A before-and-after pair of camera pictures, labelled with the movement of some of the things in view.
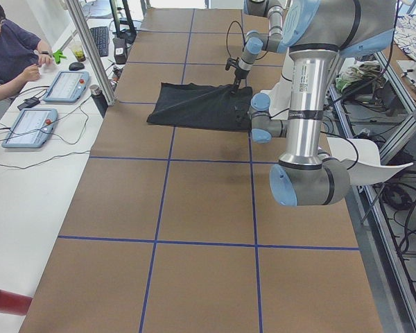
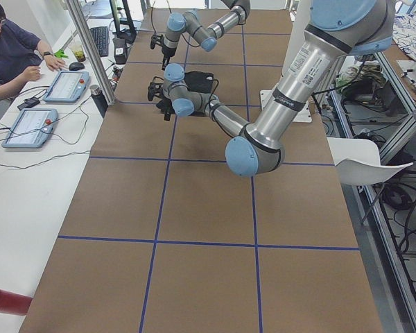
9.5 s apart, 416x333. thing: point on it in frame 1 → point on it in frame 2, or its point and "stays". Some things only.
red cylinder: [2, 301] stays
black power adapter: [29, 103] stays
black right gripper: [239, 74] → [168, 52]
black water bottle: [99, 98] stays
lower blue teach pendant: [31, 128] stays
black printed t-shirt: [195, 105] → [199, 81]
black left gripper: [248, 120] → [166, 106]
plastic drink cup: [78, 48] stays
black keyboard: [100, 36] stays
